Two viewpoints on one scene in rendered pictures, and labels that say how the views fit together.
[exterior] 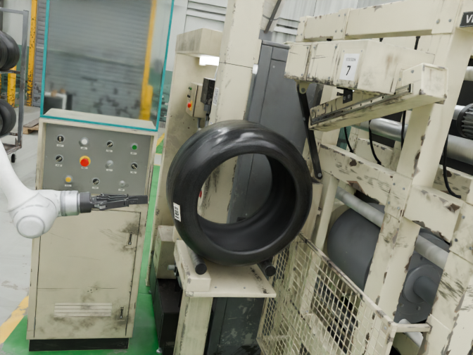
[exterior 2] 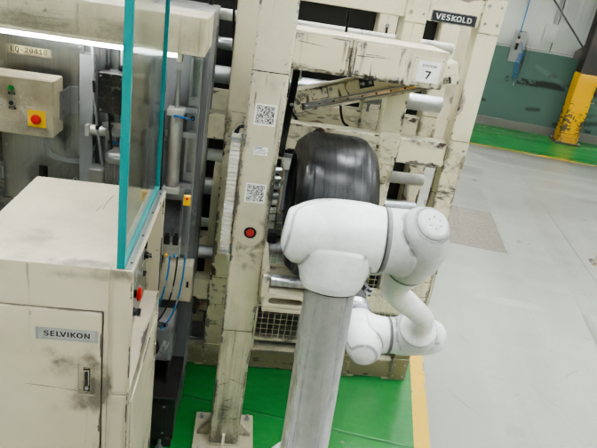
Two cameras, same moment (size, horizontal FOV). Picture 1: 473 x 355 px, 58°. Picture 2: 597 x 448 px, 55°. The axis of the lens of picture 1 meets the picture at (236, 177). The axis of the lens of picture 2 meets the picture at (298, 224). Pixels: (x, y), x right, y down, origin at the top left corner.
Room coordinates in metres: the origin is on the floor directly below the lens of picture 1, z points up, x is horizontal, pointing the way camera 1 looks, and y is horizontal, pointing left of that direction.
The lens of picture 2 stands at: (1.37, 2.05, 1.96)
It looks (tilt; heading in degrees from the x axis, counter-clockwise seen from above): 23 degrees down; 280
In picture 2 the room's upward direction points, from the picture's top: 9 degrees clockwise
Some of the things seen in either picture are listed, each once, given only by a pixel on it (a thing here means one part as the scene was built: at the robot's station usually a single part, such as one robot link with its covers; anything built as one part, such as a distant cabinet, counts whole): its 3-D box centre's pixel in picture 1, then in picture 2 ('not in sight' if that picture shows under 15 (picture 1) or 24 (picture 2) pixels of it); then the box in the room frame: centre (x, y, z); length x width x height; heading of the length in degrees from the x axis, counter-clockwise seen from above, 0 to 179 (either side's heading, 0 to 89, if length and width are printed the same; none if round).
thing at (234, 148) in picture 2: not in sight; (231, 195); (1.97, 0.14, 1.19); 0.05 x 0.04 x 0.48; 108
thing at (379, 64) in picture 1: (346, 67); (364, 56); (1.63, -0.33, 1.71); 0.61 x 0.25 x 0.15; 18
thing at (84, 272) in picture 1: (91, 231); (79, 398); (2.20, 0.75, 0.63); 0.56 x 0.41 x 1.27; 108
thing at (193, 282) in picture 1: (191, 263); (308, 298); (1.62, 0.12, 0.83); 0.36 x 0.09 x 0.06; 18
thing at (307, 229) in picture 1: (294, 206); (258, 192); (1.99, -0.30, 1.05); 0.20 x 0.15 x 0.30; 18
